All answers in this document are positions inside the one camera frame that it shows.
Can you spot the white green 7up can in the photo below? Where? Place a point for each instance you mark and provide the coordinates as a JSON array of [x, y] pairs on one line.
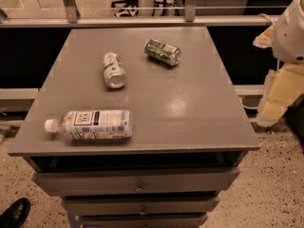
[[114, 73]]

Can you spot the green soda can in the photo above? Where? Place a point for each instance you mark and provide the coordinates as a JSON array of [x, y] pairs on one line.
[[163, 52]]

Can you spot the black leather shoe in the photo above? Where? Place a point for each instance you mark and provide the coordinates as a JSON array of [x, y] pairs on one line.
[[16, 214]]

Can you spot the grey drawer cabinet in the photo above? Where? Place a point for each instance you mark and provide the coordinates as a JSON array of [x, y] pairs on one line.
[[190, 131]]

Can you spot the clear plastic water bottle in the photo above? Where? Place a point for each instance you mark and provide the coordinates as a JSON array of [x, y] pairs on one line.
[[93, 125]]

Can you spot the metal railing frame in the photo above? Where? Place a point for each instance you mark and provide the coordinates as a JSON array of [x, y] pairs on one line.
[[98, 14]]

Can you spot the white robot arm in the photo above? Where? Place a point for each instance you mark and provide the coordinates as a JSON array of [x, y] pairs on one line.
[[297, 3]]

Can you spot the black office chair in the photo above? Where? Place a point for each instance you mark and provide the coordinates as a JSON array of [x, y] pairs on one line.
[[125, 0]]

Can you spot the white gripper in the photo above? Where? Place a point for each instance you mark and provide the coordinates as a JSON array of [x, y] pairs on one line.
[[291, 37]]

